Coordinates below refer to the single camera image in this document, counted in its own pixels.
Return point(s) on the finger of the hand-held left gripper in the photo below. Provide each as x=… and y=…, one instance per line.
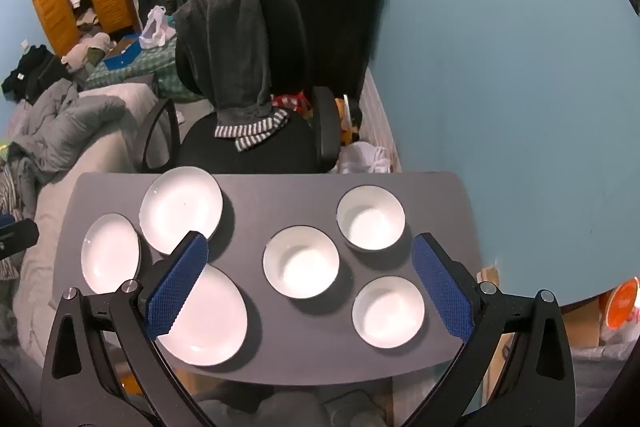
x=20, y=237

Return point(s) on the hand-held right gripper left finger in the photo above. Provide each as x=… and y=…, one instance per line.
x=177, y=287

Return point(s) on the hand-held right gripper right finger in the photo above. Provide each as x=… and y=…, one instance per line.
x=442, y=292

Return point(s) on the white plate with black rim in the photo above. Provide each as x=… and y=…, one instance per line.
x=210, y=322
x=107, y=252
x=175, y=207

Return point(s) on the white ribbed bowl black rim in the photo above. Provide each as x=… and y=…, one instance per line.
x=301, y=262
x=370, y=218
x=388, y=312

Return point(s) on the light grey bed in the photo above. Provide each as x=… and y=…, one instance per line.
x=40, y=267

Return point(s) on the striped cloth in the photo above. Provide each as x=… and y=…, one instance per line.
x=12, y=192

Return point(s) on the grey duvet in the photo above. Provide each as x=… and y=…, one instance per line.
x=60, y=117

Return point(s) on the cardboard box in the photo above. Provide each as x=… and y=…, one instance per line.
x=580, y=322

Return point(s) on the white crumpled cloth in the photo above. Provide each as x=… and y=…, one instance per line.
x=365, y=157

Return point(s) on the black clothes pile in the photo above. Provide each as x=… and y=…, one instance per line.
x=35, y=72

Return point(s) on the black office chair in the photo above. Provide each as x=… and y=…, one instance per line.
x=280, y=147

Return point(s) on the orange round object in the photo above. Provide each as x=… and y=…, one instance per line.
x=622, y=304

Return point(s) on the orange plush toy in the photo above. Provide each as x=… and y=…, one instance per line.
x=347, y=117

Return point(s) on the beige clothes pile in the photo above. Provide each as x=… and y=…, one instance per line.
x=87, y=49

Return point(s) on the blue box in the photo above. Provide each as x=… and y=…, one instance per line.
x=122, y=57

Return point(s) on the red patterned item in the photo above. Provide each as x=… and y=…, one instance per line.
x=292, y=103

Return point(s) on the green checked blanket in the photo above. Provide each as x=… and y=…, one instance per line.
x=150, y=62

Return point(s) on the white plastic bag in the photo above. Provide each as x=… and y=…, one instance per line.
x=152, y=32

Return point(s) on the grey hoodie with striped cuffs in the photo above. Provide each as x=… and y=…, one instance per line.
x=225, y=47

